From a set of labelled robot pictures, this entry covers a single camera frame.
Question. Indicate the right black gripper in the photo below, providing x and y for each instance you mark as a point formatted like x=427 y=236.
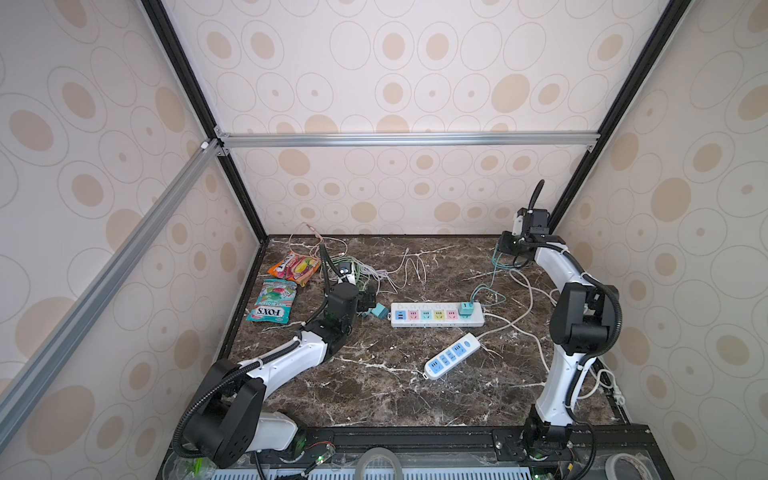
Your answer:
x=508 y=244

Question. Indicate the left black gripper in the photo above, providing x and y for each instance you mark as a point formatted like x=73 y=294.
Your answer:
x=363 y=304

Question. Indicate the long multicolour power strip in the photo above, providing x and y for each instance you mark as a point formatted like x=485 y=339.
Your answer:
x=434 y=315

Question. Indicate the teal charger with teal cable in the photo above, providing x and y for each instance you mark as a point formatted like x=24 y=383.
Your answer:
x=484 y=293

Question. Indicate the short blue power strip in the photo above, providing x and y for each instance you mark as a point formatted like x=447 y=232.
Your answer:
x=449 y=358

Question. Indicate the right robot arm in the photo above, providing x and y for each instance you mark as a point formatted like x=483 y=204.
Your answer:
x=585 y=324

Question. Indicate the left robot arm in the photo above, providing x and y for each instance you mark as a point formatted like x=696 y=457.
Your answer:
x=225 y=418

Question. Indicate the teal charger cube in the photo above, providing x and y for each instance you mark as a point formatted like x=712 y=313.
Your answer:
x=380 y=311

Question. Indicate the orange candy bag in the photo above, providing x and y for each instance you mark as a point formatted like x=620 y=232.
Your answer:
x=296 y=268

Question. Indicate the green Fox's candy bag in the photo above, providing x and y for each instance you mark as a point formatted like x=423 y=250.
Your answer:
x=274 y=302

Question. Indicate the tape roll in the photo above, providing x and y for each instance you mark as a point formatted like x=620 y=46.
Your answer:
x=622 y=466

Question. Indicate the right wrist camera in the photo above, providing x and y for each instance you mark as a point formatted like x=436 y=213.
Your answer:
x=531 y=221

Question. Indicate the silver aluminium rail back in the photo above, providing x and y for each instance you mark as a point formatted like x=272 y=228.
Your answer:
x=418 y=139

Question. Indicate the silver aluminium rail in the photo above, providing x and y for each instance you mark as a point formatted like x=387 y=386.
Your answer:
x=418 y=139
x=53 y=354

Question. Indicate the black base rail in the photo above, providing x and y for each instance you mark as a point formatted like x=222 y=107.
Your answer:
x=434 y=453

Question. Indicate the silver aluminium rail left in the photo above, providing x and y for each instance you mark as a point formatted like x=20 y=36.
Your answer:
x=53 y=354

